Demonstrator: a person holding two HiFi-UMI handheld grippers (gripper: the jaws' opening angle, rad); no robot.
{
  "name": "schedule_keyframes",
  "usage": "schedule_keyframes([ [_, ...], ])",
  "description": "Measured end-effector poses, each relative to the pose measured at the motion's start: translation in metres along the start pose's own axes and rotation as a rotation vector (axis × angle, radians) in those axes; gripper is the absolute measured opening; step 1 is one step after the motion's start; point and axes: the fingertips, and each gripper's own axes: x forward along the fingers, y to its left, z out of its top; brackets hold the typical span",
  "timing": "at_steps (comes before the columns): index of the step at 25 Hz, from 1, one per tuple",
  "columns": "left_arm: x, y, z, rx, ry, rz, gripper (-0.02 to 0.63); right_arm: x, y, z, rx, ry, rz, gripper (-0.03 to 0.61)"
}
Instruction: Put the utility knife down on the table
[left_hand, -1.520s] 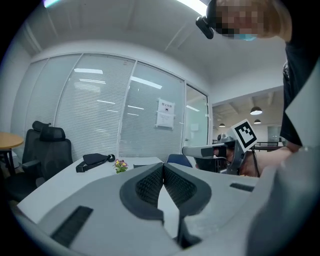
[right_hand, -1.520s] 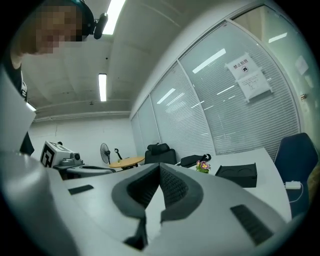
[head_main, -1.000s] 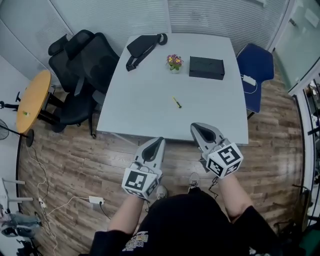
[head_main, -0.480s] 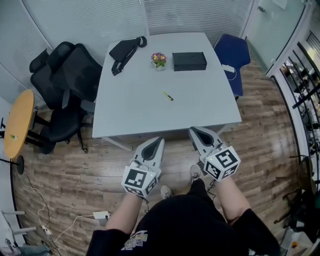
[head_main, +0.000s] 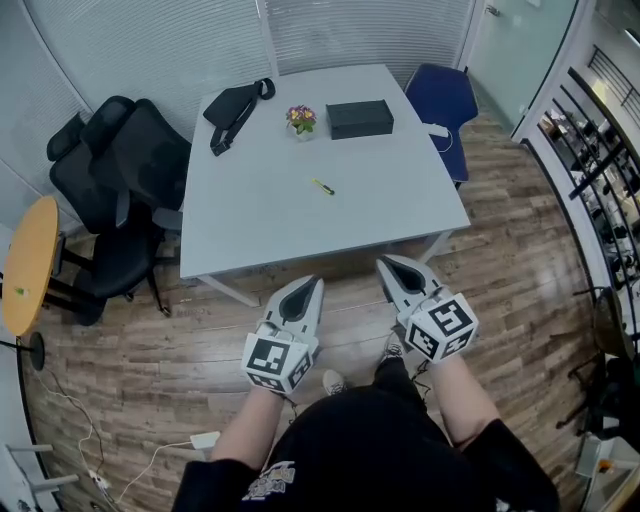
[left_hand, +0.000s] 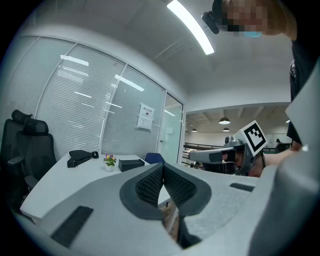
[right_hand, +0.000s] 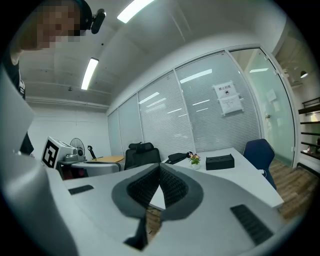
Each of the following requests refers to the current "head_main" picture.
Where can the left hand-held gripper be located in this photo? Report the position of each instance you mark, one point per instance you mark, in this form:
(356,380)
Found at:
(272,360)

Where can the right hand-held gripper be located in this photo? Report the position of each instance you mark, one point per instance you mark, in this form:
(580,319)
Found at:
(442,325)

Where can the yellow pen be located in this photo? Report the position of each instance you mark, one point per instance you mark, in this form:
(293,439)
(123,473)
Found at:
(324,186)

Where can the person's right forearm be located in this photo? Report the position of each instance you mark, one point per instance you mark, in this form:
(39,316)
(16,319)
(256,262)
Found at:
(465,395)

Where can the person's left forearm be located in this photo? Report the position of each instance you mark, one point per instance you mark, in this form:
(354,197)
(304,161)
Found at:
(247,425)

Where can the white table leg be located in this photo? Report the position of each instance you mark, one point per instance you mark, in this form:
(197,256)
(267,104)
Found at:
(230,290)
(436,247)

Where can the right grey sneaker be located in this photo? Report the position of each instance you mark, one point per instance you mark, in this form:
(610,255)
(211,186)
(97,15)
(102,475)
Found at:
(393,351)

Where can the grey sneaker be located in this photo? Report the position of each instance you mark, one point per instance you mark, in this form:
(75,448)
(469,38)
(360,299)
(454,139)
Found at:
(335,382)
(393,351)

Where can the left grey sneaker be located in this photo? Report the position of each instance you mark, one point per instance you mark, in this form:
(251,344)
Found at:
(335,382)

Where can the person's black trousers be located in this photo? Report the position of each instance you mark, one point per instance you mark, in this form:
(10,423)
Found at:
(397,375)

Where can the white power adapter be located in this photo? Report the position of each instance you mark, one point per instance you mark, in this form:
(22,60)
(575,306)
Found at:
(436,129)

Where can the white power strip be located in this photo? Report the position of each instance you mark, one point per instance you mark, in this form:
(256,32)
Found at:
(205,440)

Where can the person's black t-shirt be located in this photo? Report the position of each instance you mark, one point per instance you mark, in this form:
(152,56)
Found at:
(370,460)

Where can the black rectangular box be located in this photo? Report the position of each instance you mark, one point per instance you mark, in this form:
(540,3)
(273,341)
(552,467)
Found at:
(359,119)

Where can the small potted flower plant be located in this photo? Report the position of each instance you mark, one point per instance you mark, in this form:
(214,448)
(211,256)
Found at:
(301,120)

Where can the blue chair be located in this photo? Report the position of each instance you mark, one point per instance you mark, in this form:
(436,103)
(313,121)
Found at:
(442,95)

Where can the black mesh office chair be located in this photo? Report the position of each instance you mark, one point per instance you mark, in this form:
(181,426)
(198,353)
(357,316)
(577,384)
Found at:
(145,160)
(70,170)

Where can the black waist bag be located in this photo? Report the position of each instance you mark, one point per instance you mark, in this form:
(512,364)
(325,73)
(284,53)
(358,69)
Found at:
(227,107)

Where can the black metal railing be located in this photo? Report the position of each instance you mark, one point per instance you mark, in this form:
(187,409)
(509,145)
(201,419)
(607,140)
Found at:
(595,165)

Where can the white floor plug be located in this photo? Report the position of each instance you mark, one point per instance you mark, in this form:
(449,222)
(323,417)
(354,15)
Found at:
(99,479)

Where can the black floor stand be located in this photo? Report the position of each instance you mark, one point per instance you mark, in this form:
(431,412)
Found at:
(37,351)

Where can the round wooden table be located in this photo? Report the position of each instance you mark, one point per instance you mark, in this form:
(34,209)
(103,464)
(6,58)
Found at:
(30,265)

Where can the white metal rack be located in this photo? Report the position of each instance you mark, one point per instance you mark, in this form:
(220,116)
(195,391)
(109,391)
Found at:
(35,447)

